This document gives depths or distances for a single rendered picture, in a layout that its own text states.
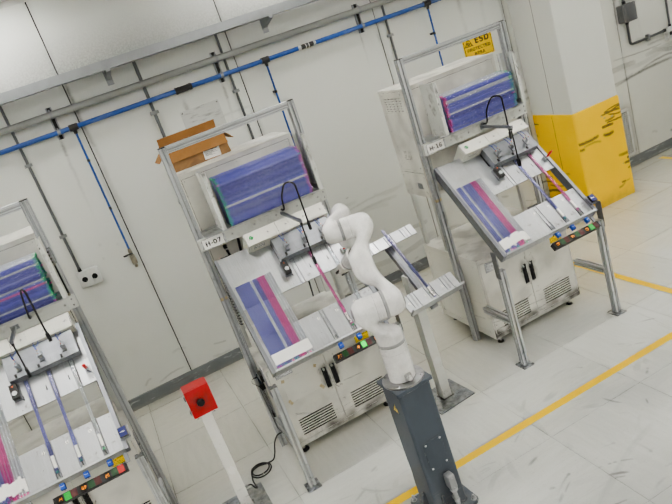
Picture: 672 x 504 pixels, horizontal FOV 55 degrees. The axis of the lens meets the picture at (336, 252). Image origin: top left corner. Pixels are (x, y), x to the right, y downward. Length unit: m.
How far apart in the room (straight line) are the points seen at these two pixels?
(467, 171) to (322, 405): 1.65
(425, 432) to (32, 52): 3.52
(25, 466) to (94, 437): 0.32
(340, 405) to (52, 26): 3.11
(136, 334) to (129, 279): 0.43
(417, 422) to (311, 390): 1.01
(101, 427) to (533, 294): 2.70
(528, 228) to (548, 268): 0.55
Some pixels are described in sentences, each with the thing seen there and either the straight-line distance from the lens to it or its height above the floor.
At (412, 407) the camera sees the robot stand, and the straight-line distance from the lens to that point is 2.91.
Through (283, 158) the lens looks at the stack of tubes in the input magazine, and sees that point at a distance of 3.59.
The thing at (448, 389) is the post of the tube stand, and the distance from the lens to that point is 3.98.
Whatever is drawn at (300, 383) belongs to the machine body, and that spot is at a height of 0.43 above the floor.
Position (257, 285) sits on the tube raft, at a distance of 3.51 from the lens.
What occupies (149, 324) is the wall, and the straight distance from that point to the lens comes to 5.18.
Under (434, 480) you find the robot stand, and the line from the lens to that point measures 3.14.
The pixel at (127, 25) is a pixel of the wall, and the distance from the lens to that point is 4.99.
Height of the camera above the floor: 2.19
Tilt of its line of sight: 18 degrees down
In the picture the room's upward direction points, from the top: 19 degrees counter-clockwise
